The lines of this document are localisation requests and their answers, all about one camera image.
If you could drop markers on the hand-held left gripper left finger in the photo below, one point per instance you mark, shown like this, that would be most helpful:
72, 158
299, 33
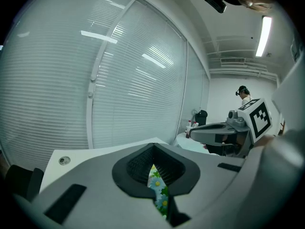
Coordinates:
95, 199

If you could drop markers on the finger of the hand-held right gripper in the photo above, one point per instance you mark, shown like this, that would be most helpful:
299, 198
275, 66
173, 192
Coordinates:
202, 136
221, 124

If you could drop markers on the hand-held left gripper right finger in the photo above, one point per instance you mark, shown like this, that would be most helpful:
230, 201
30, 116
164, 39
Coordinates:
209, 182

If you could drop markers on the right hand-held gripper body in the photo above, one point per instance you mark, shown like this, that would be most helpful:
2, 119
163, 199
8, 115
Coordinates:
244, 118

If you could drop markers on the blue white flower bouquet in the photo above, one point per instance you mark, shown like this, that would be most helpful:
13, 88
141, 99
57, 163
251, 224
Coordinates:
157, 182

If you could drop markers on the person's right forearm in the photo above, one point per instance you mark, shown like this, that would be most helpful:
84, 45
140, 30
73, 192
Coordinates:
265, 139

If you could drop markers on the clear bottle with red cap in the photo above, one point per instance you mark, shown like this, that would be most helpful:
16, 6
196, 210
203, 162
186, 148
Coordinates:
196, 125
189, 124

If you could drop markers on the glass of dark drink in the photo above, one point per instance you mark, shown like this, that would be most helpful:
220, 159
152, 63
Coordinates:
187, 133

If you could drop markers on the pale blue floral tablecloth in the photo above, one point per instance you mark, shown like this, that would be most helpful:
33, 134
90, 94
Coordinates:
188, 144

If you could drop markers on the black backpack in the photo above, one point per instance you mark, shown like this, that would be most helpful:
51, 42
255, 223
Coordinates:
201, 118

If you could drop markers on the white table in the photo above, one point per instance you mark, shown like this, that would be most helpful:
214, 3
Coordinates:
78, 156

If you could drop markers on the white ceiling pipes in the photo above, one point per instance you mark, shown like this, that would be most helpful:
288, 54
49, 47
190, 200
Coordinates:
250, 68

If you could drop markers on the ceiling air vent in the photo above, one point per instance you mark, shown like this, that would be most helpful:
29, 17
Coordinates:
232, 60

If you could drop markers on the black office chair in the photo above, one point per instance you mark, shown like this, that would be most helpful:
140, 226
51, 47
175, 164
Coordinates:
23, 180

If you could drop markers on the ceiling tube light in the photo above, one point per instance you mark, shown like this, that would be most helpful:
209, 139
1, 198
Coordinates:
263, 37

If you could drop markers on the white blind knob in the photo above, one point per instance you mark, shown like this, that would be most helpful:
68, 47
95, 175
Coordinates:
93, 77
90, 94

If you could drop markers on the glass partition with blinds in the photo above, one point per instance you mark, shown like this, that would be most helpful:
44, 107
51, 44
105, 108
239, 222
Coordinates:
71, 80

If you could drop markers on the black head-worn camera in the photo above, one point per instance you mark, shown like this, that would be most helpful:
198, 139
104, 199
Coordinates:
215, 1

